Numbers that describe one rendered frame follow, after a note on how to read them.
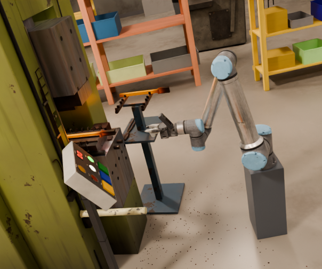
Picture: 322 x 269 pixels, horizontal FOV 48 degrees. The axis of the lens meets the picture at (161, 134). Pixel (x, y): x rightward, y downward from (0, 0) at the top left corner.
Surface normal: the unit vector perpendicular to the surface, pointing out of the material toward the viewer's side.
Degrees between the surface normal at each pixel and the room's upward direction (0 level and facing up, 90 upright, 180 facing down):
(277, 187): 90
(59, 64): 90
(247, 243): 0
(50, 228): 90
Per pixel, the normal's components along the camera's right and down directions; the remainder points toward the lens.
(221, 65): -0.42, 0.40
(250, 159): -0.33, 0.59
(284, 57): 0.00, 0.48
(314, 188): -0.20, -0.86
